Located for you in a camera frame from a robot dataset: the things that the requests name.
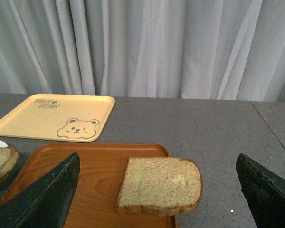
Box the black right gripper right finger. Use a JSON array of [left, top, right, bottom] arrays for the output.
[[236, 154, 285, 228]]

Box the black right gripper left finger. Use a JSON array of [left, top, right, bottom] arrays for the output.
[[0, 152, 80, 228]]

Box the yellow bear tray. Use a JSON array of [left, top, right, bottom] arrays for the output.
[[0, 94, 115, 143]]

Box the bread slice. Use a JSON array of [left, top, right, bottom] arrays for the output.
[[0, 147, 19, 185], [115, 157, 203, 216]]

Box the brown wooden tray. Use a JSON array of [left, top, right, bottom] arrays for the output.
[[0, 143, 178, 228]]

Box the grey curtain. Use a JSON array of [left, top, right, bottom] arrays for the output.
[[0, 0, 285, 102]]

